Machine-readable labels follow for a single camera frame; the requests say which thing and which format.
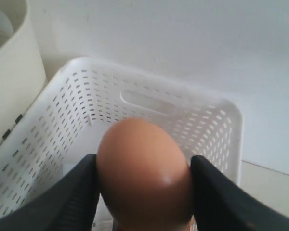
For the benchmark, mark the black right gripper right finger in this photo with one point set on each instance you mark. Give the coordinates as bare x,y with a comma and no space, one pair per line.
220,205

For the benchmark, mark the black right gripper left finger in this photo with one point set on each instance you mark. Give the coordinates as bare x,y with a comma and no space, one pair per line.
69,205

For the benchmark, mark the white woven plastic basket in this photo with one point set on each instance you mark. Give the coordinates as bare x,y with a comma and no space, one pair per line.
87,96

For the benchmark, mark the cream plastic bin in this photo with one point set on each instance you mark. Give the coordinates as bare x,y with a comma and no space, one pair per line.
22,74

